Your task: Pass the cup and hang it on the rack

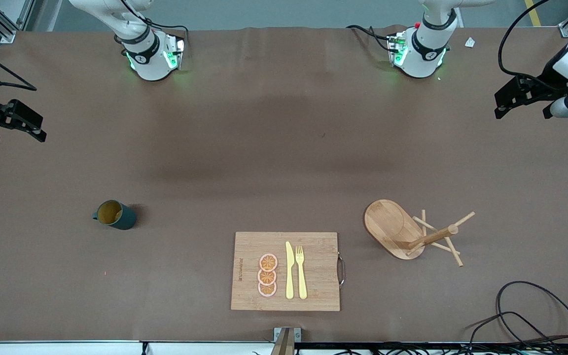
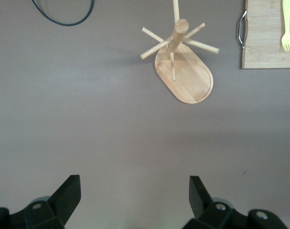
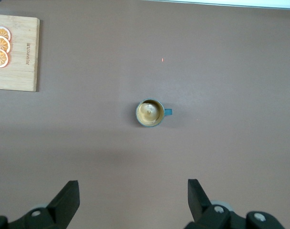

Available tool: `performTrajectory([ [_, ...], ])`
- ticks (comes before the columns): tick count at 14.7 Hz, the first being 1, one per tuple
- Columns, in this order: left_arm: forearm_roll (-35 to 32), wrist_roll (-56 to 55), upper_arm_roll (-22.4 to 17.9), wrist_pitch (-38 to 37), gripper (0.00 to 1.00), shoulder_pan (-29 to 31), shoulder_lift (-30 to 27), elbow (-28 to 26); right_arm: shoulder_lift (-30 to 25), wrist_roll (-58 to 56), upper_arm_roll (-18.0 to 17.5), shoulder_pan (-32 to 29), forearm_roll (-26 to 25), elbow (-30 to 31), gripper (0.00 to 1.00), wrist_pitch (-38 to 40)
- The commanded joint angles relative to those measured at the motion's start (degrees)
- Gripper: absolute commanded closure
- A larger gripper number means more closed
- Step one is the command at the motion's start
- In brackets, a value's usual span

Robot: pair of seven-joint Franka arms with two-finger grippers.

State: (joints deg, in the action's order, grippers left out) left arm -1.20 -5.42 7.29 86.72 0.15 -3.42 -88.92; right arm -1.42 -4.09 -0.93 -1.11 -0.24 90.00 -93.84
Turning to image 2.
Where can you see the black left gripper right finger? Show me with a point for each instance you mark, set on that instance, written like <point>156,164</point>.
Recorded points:
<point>202,205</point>

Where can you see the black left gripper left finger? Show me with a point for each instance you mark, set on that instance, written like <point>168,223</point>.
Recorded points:
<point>63,202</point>

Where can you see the wooden mug rack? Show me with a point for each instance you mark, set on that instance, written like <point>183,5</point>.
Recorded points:
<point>192,81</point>

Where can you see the brown table cover mat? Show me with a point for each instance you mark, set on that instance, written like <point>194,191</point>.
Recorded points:
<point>87,107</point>

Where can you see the yellow plastic fork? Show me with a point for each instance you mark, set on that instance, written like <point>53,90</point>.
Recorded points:
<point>286,43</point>

